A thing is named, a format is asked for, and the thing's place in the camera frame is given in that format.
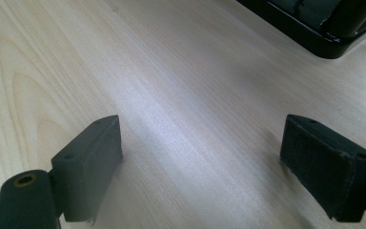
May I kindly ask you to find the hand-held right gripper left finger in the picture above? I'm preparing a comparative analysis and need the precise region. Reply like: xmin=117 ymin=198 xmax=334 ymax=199
xmin=51 ymin=114 xmax=124 ymax=223

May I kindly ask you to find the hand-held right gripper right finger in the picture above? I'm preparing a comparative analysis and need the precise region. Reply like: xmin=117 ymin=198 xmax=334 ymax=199
xmin=279 ymin=114 xmax=366 ymax=223

